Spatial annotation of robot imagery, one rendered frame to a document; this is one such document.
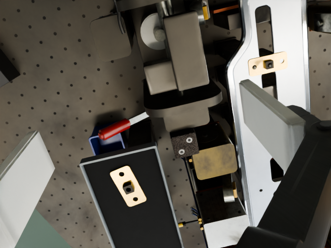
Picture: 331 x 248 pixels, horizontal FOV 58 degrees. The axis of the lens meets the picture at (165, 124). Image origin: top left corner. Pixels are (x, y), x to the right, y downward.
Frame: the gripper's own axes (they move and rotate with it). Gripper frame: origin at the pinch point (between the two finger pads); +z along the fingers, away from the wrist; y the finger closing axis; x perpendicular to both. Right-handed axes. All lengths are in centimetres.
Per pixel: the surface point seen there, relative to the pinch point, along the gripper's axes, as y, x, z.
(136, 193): -7.5, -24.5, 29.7
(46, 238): -99, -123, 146
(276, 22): 27, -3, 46
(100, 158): -11.6, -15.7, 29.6
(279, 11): 28, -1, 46
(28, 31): -32, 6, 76
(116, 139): -18, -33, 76
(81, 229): -42, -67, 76
